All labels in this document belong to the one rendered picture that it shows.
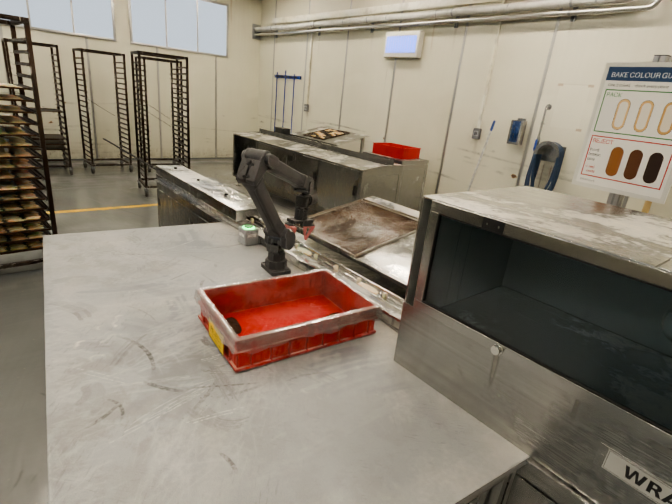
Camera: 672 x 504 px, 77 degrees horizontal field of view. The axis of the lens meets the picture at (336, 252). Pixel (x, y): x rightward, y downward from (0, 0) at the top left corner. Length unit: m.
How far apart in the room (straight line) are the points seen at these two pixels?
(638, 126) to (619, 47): 3.26
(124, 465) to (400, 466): 0.54
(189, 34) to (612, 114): 7.99
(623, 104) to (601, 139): 0.13
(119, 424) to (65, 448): 0.10
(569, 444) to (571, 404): 0.09
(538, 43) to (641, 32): 0.94
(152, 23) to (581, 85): 6.80
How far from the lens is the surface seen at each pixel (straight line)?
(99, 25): 8.67
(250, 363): 1.17
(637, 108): 1.90
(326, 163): 5.01
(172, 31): 8.99
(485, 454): 1.07
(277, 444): 0.98
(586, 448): 1.03
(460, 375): 1.12
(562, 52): 5.31
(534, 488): 1.15
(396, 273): 1.66
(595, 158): 1.93
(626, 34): 5.12
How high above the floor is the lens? 1.51
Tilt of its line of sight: 20 degrees down
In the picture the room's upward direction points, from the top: 6 degrees clockwise
